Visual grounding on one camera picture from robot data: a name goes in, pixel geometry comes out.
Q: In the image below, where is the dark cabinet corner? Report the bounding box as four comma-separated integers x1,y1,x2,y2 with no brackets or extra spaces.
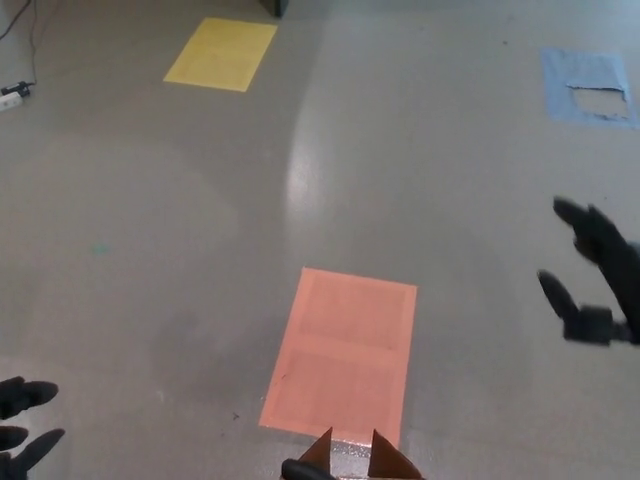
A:
257,0,292,18

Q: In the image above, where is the thin black cable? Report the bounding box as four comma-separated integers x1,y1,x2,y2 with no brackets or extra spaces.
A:
0,0,22,40

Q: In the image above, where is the torn blue paper sheet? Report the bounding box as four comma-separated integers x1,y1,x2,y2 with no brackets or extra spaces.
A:
540,46,640,131

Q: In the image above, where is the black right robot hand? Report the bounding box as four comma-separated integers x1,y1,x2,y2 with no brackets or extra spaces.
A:
536,195,640,348

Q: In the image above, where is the black plug adapter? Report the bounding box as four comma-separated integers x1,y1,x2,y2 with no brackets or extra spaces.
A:
0,79,34,98

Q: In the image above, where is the yellow paper sheet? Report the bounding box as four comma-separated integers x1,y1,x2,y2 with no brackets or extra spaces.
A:
162,16,279,93

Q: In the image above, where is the brown cardboard box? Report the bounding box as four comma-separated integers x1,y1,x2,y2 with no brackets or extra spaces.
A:
284,425,424,480

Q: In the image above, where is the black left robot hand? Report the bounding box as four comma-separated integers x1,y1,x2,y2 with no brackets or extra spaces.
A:
0,376,67,480

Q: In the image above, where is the orange paper sheet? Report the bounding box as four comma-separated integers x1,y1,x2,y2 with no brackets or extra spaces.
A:
257,266,419,447

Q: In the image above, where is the thin dark red cable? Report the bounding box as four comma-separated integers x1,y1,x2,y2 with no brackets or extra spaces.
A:
21,0,40,84

